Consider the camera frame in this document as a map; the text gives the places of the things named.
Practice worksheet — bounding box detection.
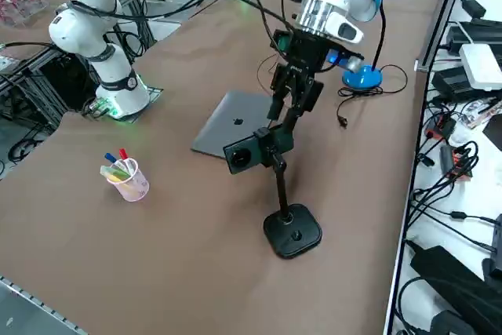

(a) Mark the aluminium frame post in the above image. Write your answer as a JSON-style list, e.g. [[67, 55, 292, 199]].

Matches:
[[414, 0, 474, 73]]

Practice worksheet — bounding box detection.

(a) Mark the green highlighter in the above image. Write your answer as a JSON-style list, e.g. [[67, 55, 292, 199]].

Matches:
[[100, 165, 133, 180]]

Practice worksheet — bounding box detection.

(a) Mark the printed packet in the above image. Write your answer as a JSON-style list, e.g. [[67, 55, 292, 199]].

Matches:
[[464, 97, 502, 129]]

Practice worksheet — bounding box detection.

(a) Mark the black desktop phone stand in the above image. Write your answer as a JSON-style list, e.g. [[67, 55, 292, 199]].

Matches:
[[253, 126, 323, 260]]

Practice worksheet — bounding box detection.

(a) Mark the blue desk lamp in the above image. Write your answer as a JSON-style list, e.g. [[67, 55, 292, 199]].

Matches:
[[341, 0, 395, 91]]

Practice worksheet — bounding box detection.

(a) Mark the black lamp power cable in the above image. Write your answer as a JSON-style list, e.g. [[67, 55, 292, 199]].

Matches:
[[336, 64, 409, 130]]

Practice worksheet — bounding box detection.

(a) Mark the dark smartphone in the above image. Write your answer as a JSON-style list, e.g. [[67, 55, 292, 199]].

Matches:
[[222, 125, 296, 175]]

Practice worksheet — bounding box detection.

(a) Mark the white rectangular box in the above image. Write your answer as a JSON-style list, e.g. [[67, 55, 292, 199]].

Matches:
[[458, 43, 502, 92]]

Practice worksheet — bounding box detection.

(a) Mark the grey closed laptop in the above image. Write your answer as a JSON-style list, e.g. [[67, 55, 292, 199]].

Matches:
[[190, 90, 275, 159]]

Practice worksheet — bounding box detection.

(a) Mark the red black connector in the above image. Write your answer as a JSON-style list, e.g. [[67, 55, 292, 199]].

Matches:
[[426, 114, 457, 140]]

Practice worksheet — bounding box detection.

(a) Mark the black cable with ferrite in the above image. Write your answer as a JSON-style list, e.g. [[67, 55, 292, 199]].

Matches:
[[407, 188, 499, 252]]

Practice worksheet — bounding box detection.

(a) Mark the perforated metal rail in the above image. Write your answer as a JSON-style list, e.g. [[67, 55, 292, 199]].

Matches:
[[0, 274, 88, 335]]

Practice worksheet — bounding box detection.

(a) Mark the black power brick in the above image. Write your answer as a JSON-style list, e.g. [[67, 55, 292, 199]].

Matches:
[[431, 67, 474, 101]]

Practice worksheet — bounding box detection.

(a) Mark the orange black adapter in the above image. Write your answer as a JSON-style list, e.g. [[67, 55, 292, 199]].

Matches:
[[438, 142, 480, 182]]

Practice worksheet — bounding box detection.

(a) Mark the small black power adapter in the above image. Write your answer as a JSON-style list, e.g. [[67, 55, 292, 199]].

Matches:
[[459, 0, 488, 19]]

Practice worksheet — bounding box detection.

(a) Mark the black aluminium frame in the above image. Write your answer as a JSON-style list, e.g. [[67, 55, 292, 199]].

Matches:
[[0, 42, 101, 132]]

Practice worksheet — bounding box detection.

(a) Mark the black flat device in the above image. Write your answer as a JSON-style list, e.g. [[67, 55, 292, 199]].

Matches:
[[446, 20, 502, 56]]

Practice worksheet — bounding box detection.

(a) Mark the pink mesh pen cup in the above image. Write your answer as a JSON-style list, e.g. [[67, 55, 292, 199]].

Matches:
[[106, 157, 151, 203]]

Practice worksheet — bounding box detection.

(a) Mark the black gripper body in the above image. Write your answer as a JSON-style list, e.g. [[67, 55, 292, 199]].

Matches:
[[273, 29, 333, 78]]

